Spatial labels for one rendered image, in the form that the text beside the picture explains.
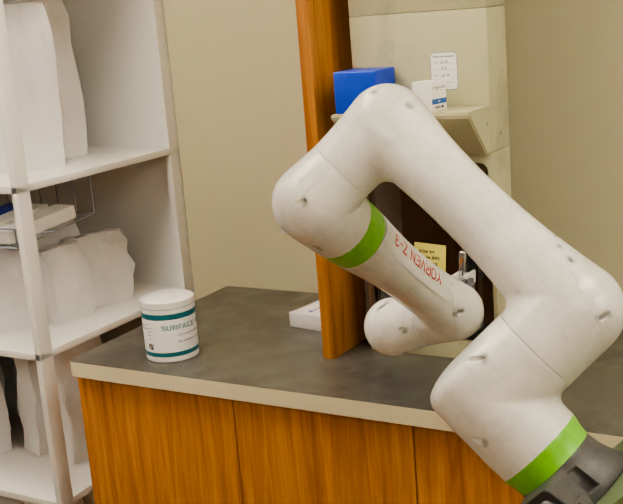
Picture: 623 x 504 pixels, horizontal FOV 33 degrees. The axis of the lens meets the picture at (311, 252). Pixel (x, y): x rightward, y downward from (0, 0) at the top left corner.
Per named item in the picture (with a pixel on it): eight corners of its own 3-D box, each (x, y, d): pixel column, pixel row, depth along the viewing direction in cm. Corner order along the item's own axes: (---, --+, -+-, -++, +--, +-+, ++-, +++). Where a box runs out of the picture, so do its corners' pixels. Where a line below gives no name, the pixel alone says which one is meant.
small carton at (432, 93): (428, 108, 225) (426, 79, 224) (447, 108, 222) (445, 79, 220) (413, 111, 222) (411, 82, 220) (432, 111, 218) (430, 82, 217)
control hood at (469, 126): (357, 152, 239) (354, 108, 237) (492, 152, 223) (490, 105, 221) (332, 160, 230) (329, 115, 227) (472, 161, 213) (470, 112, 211)
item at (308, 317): (318, 314, 282) (317, 299, 281) (367, 321, 272) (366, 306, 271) (289, 326, 273) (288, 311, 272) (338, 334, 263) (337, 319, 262)
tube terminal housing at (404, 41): (414, 318, 271) (396, 11, 253) (537, 329, 255) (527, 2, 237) (370, 349, 250) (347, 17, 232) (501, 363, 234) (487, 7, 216)
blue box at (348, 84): (356, 108, 236) (354, 68, 234) (397, 107, 231) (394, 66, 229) (335, 114, 228) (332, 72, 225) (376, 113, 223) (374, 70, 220)
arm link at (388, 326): (345, 314, 197) (365, 369, 198) (402, 298, 190) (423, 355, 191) (379, 293, 209) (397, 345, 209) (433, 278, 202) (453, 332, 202)
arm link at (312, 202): (335, 171, 153) (300, 131, 162) (275, 234, 155) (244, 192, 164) (403, 227, 165) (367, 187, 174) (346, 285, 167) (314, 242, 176)
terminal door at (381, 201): (372, 330, 248) (360, 161, 239) (495, 342, 233) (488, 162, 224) (370, 331, 248) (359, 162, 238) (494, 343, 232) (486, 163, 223)
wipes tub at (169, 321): (168, 343, 267) (161, 286, 263) (210, 348, 260) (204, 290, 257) (135, 360, 256) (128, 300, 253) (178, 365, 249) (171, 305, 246)
